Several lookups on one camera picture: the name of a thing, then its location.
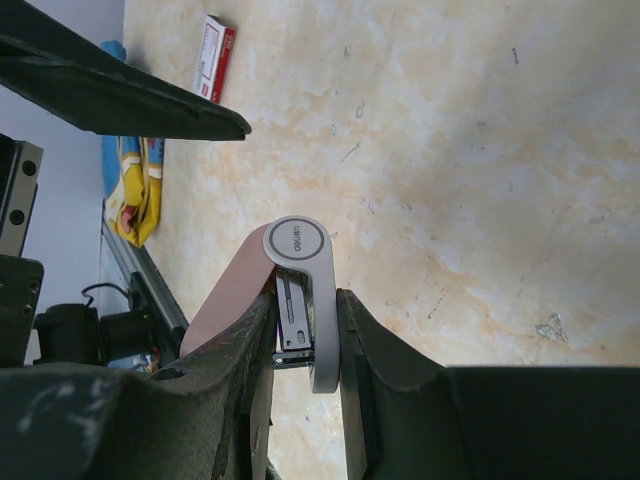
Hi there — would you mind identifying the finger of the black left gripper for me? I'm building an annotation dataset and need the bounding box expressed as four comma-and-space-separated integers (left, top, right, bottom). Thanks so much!
1, 1, 251, 141

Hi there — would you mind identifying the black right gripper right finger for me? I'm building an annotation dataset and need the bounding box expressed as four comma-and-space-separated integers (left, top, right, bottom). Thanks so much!
337, 290, 639, 479

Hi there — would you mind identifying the red white staple box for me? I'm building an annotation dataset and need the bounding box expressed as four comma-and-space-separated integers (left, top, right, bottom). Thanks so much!
194, 14, 237, 104

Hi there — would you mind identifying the blue yellow cartoon cloth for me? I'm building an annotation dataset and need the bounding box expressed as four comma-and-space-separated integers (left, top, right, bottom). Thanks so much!
101, 40, 165, 249

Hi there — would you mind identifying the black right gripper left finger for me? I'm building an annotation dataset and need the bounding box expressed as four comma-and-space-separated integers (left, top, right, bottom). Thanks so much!
1, 293, 276, 479

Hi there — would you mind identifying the pink white mini stapler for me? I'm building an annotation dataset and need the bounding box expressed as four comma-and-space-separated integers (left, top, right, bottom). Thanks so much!
180, 215, 340, 394

